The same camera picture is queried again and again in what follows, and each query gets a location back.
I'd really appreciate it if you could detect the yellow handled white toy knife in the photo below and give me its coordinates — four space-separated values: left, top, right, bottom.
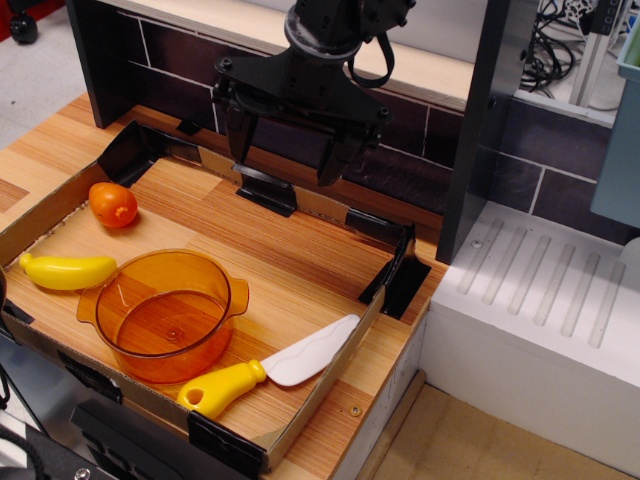
177 314 360 419

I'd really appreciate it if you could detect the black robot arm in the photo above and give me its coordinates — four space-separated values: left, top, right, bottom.
213 1 415 186

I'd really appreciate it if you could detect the yellow toy banana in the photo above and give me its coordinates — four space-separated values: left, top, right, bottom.
19 253 117 291

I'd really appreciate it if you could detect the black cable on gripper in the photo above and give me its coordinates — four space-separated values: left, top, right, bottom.
345 32 395 89

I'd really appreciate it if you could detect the tangle of black cables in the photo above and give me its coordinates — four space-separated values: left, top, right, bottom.
519 0 596 99

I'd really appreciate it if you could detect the orange toy tomato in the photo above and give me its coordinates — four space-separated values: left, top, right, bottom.
89 182 138 228

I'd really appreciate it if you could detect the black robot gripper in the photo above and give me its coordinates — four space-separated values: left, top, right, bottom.
213 48 392 187

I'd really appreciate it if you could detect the dark grey vertical panel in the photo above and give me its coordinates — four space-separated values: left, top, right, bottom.
436 0 538 264

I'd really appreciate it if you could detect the white drainboard counter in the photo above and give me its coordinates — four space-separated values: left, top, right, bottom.
421 203 639 476

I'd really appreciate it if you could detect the black caster wheel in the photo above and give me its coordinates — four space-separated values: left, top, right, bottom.
7 0 39 45

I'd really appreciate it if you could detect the orange transparent plastic pot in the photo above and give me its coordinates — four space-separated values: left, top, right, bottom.
76 249 249 384

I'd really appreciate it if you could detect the teal plastic bin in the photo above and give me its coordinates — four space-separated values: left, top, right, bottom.
591 20 639 228

